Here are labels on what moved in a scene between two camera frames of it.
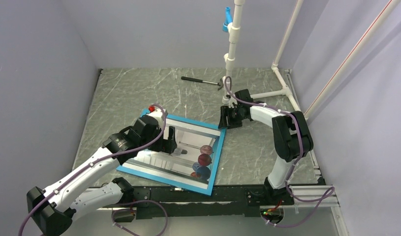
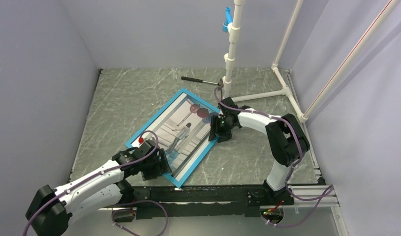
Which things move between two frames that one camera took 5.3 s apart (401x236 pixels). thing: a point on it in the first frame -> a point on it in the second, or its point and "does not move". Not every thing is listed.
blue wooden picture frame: x=123 y=168 -> x=210 y=106
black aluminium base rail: x=157 y=200 does not move
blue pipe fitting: x=228 y=19 does not move
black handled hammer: x=220 y=83 does not move
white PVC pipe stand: x=234 y=36 does not move
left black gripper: x=166 y=145 -> x=161 y=166
